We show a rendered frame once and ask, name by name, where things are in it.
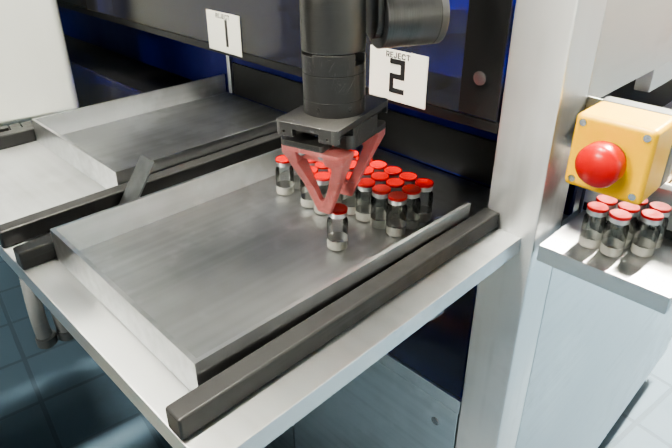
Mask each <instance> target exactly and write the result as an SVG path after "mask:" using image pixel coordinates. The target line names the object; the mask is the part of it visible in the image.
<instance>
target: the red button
mask: <svg viewBox="0 0 672 448"><path fill-rule="evenodd" d="M626 166H627V162H626V158H625V155H624V153H623V152H622V150H621V149H620V148H619V147H618V146H616V145H615V144H613V143H611V142H608V141H596V142H593V143H591V144H589V145H587V146H586V147H584V148H583V149H581V150H580V151H579V153H578V154H577V156H576V159H575V169H576V172H577V175H578V176H579V178H580V179H581V180H582V181H583V182H584V183H586V184H587V185H589V186H592V187H595V188H605V187H609V186H611V185H613V184H614V183H615V182H616V181H618V180H619V179H620V178H621V177H622V176H623V175H624V173H625V171H626Z"/></svg>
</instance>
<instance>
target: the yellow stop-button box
mask: <svg viewBox="0 0 672 448"><path fill-rule="evenodd" d="M596 141H608V142H611V143H613V144H615V145H616V146H618V147H619V148H620V149H621V150H622V152H623V153H624V155H625V158H626V162H627V166H626V171H625V173H624V175H623V176H622V177H621V178H620V179H619V180H618V181H616V182H615V183H614V184H613V185H611V186H609V187H605V188H595V187H592V186H589V185H587V184H586V183H584V182H583V181H582V180H581V179H580V178H579V176H578V175H577V172H576V169H575V159H576V156H577V154H578V153H579V151H580V150H581V149H583V148H584V147H586V146H587V145H589V144H591V143H593V142H596ZM671 165H672V109H668V108H663V107H658V106H654V105H649V104H645V103H640V102H635V101H631V100H626V99H621V98H617V97H612V96H608V97H606V98H604V99H603V100H602V101H601V102H599V103H597V104H595V105H593V106H591V107H590V108H588V109H586V110H584V111H582V112H580V113H579V114H578V116H577V120H576V125H575V130H574V135H573V140H572V145H571V150H570V155H569V160H568V165H567V170H566V175H565V181H566V182H567V183H570V184H573V185H576V186H579V187H582V188H585V189H588V190H591V191H594V192H597V193H600V194H604V195H607V196H610V197H613V198H616V199H619V200H622V201H625V202H628V203H631V204H634V205H639V204H641V203H642V202H643V201H644V200H646V199H647V198H648V197H649V196H650V195H651V194H652V193H653V192H654V191H656V190H657V189H658V188H659V187H661V186H662V185H663V184H664V183H665V182H666V181H667V179H668V175H669V172H670V169H671Z"/></svg>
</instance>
